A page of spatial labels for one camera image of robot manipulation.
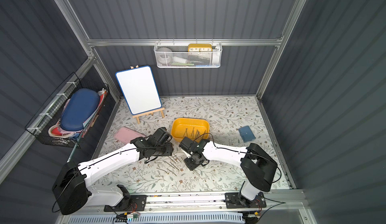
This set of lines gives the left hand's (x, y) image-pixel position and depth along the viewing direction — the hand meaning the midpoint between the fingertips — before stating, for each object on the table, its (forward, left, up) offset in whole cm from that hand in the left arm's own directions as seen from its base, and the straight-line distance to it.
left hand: (170, 150), depth 82 cm
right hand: (-5, -12, -6) cm, 14 cm away
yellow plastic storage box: (+19, -15, -9) cm, 26 cm away
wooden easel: (+26, +26, -3) cm, 37 cm away
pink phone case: (+14, +32, -8) cm, 36 cm away
